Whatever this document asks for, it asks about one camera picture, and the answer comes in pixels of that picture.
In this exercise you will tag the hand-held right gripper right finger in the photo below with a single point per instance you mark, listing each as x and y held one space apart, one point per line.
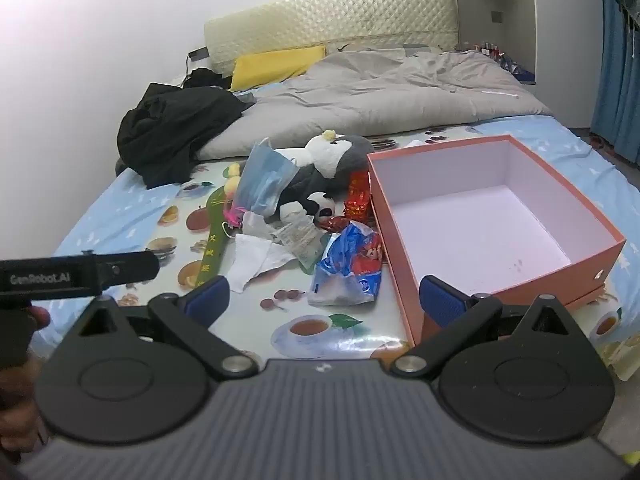
442 300

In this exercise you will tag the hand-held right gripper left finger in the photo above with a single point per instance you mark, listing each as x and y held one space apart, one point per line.
209 297

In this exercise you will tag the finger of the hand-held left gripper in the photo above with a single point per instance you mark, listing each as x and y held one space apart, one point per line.
130 267

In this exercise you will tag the white tissue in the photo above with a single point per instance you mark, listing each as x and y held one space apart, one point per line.
250 260

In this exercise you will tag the orange-rimmed white box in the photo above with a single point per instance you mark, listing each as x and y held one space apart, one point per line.
475 220

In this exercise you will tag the translucent white plastic bag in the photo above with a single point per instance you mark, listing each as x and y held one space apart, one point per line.
257 224

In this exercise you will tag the blue white snack bag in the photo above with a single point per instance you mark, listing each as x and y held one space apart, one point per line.
345 272

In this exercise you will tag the dark red snack packet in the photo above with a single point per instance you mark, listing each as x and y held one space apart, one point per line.
335 223

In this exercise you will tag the person's left hand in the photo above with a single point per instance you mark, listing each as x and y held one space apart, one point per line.
17 410

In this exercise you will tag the fruit print bed sheet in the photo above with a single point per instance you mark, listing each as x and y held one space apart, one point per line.
150 220

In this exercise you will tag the green printed ribbon strip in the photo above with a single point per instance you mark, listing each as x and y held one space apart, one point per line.
212 242

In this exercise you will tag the pink feather toy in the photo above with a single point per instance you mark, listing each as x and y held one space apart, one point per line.
233 217

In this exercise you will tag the clear plastic packet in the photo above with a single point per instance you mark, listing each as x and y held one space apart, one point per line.
302 245

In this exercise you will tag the shiny red foil packet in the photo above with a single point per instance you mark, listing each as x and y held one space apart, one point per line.
359 195

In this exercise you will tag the small panda plush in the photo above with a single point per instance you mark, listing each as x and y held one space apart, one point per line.
320 205

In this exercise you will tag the black clothing pile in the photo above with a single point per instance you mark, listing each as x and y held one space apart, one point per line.
170 125

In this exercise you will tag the grey white penguin plush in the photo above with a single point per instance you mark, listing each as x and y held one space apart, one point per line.
325 157

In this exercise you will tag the white paper strip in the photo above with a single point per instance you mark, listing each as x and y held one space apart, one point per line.
500 93

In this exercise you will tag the grey duvet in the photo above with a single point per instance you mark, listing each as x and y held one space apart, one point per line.
375 95

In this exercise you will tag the yellow pillow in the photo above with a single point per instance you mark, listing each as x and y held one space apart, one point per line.
272 65

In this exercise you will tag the row of small bottles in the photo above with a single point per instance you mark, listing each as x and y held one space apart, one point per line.
487 51

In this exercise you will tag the grey pillow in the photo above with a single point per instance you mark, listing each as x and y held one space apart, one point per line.
385 49

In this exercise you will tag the blue curtain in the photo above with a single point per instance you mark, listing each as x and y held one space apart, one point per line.
617 75

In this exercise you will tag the white wardrobe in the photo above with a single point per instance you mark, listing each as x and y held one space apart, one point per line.
565 35

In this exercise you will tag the cream quilted headboard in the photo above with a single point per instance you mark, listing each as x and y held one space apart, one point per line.
340 15

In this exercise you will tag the wall switch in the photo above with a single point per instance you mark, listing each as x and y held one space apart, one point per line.
497 16

